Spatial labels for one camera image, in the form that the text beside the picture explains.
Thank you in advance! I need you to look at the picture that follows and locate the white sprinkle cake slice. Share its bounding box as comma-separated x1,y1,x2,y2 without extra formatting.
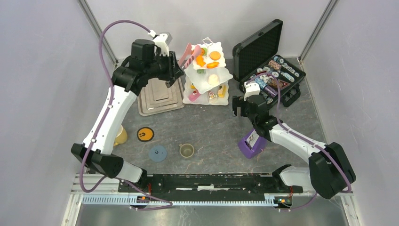
207,91,218,103

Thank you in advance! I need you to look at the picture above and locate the orange fish cookie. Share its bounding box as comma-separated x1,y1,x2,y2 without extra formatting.
206,62,219,69
196,55,206,67

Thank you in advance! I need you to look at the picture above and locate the olive green cup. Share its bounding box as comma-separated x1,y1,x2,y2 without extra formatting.
179,144,195,158

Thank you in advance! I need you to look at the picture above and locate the white three-tier cake stand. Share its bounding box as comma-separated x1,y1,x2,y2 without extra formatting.
183,37,233,105

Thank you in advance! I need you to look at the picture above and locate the yellow smiley coaster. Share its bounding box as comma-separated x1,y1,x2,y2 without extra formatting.
136,127,155,142

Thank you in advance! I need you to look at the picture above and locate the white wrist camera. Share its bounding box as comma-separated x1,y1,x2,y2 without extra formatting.
244,81,260,101
148,30,172,56

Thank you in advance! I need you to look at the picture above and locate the blue round coaster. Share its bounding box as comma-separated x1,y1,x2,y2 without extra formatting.
148,145,168,162

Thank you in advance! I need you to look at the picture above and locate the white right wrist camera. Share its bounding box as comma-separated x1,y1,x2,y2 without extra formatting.
244,81,260,101

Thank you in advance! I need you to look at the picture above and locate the cream round cake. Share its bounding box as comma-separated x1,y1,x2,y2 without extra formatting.
207,74,219,86

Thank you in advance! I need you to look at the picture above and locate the purple card shuffler box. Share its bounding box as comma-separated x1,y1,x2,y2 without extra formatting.
238,129,268,159

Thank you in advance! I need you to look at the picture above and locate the brown poker chip stack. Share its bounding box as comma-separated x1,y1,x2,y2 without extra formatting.
268,79,289,89

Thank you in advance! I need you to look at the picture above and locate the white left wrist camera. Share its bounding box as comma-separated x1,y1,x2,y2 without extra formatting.
148,30,172,56

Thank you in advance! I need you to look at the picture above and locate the black poker chip case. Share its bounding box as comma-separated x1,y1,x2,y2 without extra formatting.
232,19,306,107

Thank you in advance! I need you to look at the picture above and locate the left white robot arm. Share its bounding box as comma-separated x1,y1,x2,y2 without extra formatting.
71,38,184,192

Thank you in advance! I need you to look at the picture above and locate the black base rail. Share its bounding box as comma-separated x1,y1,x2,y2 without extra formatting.
135,173,303,202

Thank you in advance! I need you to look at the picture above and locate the cream yellow-handled mug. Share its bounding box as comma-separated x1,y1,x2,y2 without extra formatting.
113,125,128,146

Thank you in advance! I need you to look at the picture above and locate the aluminium cable duct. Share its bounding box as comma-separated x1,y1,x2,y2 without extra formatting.
81,194,294,207

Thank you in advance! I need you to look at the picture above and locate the silver metal tray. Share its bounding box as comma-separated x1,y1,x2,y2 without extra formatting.
137,78,184,116

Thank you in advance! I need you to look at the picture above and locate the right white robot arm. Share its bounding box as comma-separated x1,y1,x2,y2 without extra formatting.
232,95,357,199

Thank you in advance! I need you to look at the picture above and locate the yellow rectangular cake slice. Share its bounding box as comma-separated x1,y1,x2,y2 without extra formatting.
217,84,227,98

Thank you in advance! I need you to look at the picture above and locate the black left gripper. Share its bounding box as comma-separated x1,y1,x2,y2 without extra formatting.
145,51,184,81

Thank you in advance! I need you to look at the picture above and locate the pink layered cake slice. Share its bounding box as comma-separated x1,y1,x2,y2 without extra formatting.
188,89,201,102

